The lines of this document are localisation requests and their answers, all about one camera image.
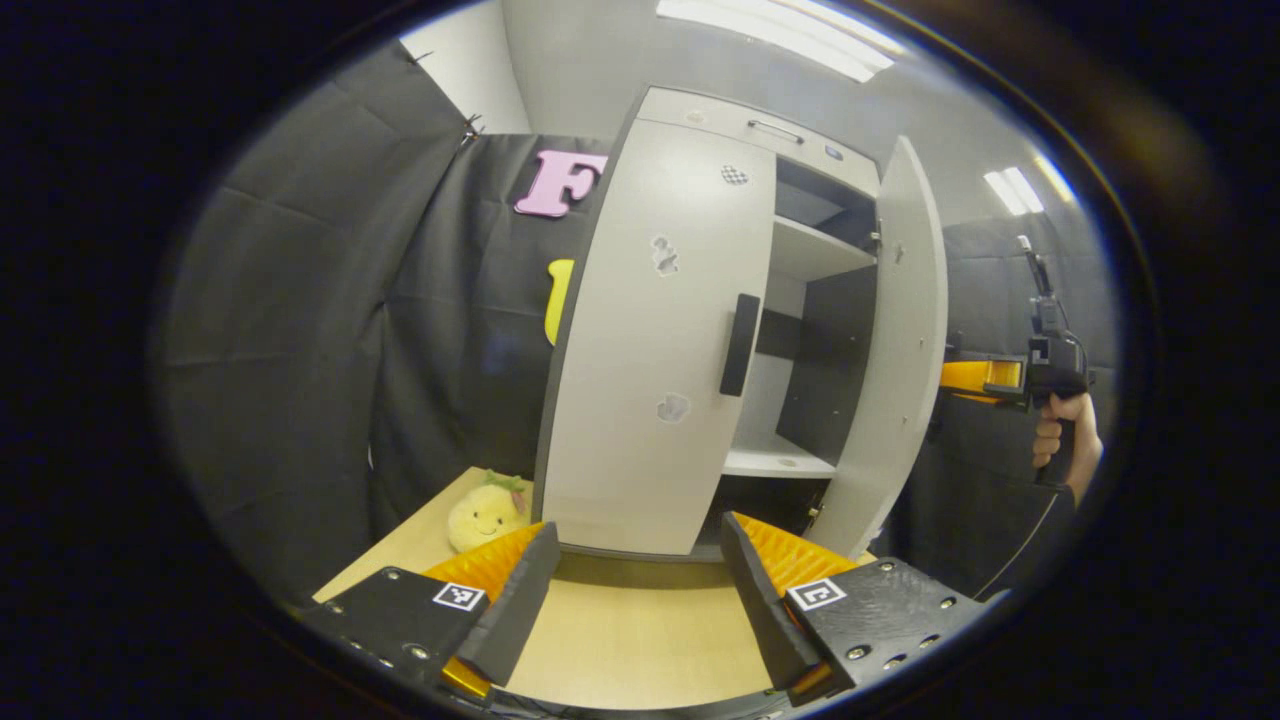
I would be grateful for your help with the grey double-door shoe cabinet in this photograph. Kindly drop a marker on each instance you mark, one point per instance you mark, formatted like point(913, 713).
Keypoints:
point(820, 360)

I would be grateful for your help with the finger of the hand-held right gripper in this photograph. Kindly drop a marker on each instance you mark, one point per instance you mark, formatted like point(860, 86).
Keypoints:
point(975, 377)

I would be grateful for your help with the long ceiling light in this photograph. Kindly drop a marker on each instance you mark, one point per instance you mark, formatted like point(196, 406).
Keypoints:
point(1013, 190)
point(780, 35)

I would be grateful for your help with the yellow plush toy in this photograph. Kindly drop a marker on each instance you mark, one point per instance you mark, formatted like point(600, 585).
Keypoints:
point(485, 515)

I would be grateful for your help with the black backdrop cloth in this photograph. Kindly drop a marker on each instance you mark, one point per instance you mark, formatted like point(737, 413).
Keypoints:
point(280, 330)

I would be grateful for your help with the grey cabinet door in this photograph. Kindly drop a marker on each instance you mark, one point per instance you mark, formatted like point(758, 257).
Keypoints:
point(640, 380)
point(895, 380)

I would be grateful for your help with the grey cabinet drawer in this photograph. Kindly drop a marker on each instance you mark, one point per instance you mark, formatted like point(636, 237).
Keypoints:
point(720, 115)

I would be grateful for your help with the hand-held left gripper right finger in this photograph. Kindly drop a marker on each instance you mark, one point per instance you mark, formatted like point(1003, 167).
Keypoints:
point(765, 610)

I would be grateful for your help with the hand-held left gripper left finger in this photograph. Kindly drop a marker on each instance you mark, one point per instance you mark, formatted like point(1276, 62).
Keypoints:
point(520, 610)

